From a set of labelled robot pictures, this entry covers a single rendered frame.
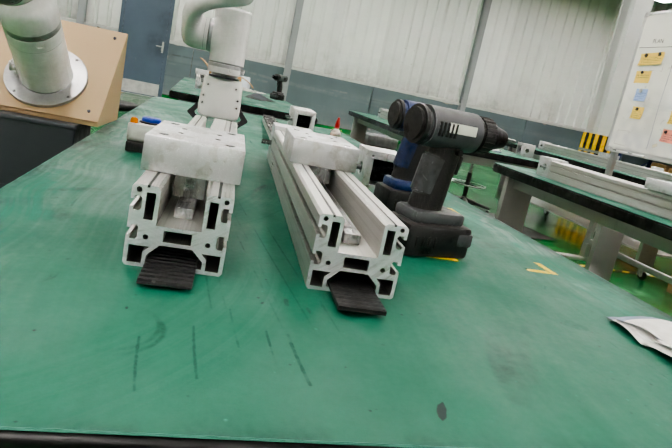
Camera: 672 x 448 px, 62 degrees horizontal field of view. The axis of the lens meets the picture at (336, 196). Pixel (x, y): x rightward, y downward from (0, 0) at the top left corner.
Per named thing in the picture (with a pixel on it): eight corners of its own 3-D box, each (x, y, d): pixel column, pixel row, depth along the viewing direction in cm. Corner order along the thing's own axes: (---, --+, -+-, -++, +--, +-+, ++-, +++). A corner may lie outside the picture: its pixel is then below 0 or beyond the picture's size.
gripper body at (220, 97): (245, 76, 140) (238, 120, 142) (204, 68, 138) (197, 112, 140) (245, 77, 133) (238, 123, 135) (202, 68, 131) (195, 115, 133)
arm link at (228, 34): (204, 59, 130) (243, 67, 132) (213, 1, 128) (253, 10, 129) (206, 59, 138) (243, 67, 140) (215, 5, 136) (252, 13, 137)
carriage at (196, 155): (157, 167, 77) (164, 119, 76) (236, 181, 79) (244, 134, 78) (136, 193, 62) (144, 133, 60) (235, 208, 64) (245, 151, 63)
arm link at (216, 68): (245, 68, 140) (243, 79, 141) (209, 60, 138) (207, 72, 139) (245, 68, 132) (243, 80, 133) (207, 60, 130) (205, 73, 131)
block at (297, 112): (283, 127, 238) (287, 105, 237) (309, 132, 241) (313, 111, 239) (285, 130, 229) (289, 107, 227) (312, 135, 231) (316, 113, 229)
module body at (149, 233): (189, 149, 133) (195, 114, 131) (231, 157, 135) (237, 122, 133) (121, 264, 56) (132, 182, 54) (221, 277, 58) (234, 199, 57)
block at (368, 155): (342, 180, 135) (350, 142, 133) (386, 187, 138) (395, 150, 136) (349, 188, 126) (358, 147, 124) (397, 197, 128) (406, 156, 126)
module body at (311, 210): (268, 163, 137) (274, 129, 135) (307, 170, 139) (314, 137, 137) (305, 288, 60) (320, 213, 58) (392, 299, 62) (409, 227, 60)
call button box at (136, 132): (131, 145, 123) (135, 117, 122) (176, 153, 125) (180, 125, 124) (124, 150, 115) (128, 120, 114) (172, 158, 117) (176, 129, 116)
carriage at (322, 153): (279, 162, 105) (286, 126, 104) (335, 172, 107) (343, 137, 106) (286, 178, 90) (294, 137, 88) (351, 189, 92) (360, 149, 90)
